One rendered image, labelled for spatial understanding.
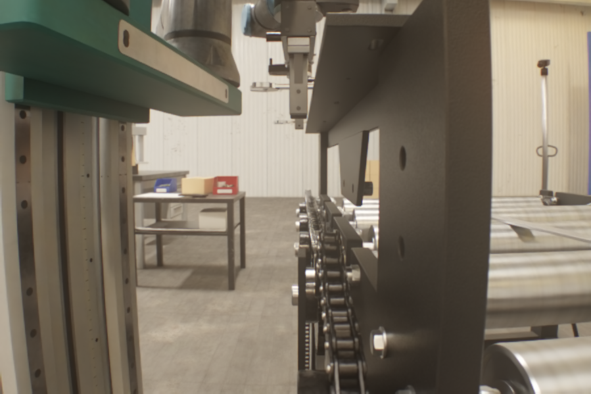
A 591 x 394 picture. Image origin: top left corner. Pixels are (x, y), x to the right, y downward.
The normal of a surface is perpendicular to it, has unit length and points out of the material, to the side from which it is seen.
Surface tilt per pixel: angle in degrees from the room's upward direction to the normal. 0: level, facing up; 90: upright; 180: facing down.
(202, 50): 70
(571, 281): 65
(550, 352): 8
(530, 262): 25
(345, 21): 90
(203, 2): 90
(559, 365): 19
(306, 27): 90
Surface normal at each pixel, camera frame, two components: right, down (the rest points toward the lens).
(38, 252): 0.99, 0.00
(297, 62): -0.01, 0.53
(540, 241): -0.01, -0.30
